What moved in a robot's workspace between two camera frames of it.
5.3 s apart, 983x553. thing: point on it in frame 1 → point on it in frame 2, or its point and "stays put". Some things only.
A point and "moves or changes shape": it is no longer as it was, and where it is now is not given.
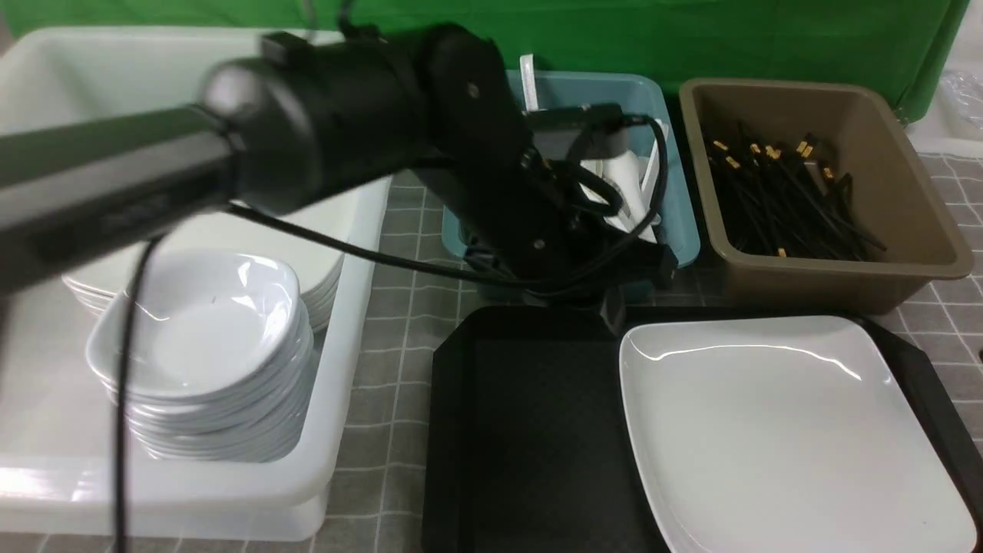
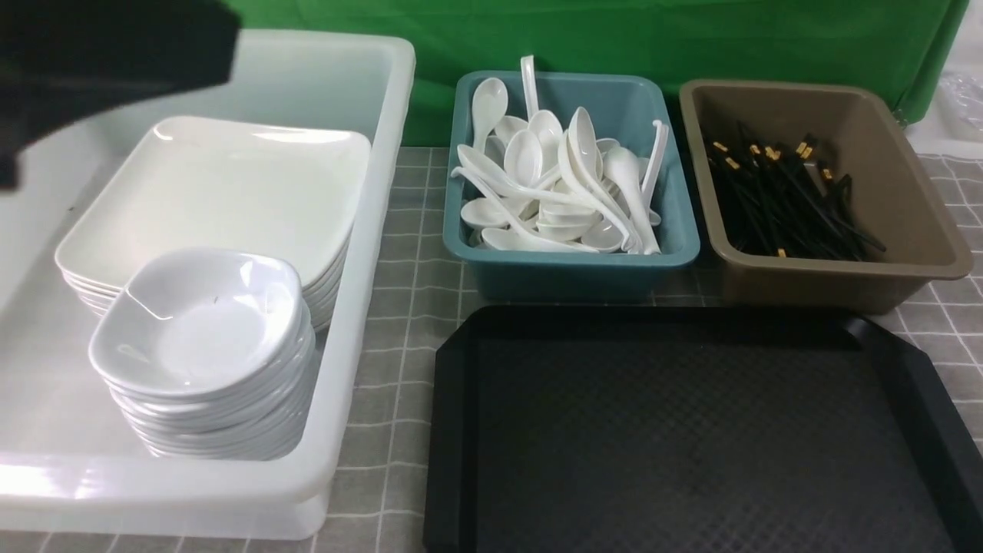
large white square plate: (785, 435) moves or changes shape
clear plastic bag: (963, 92) stays put
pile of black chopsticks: (786, 205) stays put
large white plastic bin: (60, 432) stays put
